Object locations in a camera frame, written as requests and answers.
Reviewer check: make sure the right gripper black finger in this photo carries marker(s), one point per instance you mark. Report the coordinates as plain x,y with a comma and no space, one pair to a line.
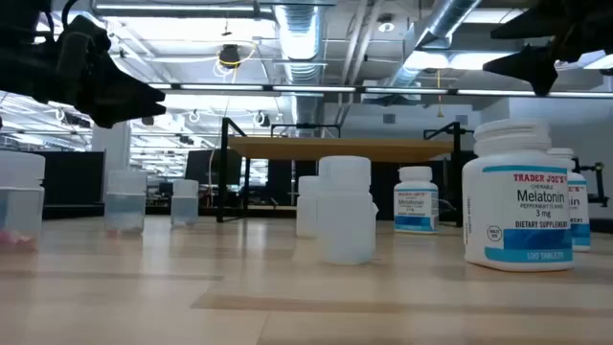
546,24
531,64

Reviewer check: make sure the black rig frame bar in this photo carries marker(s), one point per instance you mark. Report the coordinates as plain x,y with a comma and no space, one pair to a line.
311,88

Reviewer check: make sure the white melatonin bottle blue label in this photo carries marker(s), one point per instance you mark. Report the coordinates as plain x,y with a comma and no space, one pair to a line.
517,215
415,206

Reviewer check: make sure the wide silver ventilation duct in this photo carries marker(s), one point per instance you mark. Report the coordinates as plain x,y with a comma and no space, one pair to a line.
299,38

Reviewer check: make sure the plain white plastic bottle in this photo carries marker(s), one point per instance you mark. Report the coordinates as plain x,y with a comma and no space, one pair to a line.
306,206
345,215

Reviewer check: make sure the clear plastic pill bottle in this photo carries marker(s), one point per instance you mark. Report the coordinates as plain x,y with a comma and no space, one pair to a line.
19,206
125,206
184,203

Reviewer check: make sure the black office monitor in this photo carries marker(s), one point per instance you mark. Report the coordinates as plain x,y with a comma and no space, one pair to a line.
201,167

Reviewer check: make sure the slanted silver ventilation duct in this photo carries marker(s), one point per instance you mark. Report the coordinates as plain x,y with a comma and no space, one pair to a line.
445,19

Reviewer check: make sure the wooden shelf black legs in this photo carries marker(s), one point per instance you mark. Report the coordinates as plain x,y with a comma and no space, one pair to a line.
335,148

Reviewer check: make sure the white cup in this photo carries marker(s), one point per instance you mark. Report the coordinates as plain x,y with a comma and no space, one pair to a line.
580,211

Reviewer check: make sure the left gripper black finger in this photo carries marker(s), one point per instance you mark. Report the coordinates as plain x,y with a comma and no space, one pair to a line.
120,115
110,81

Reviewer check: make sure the black office partition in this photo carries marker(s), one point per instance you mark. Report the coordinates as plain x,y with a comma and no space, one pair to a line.
72,177

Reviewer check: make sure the black ceiling rig camera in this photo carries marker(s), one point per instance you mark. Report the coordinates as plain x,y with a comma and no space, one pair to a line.
230,55

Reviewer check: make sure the white building column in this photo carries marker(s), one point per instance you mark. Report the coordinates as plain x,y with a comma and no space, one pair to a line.
112,158

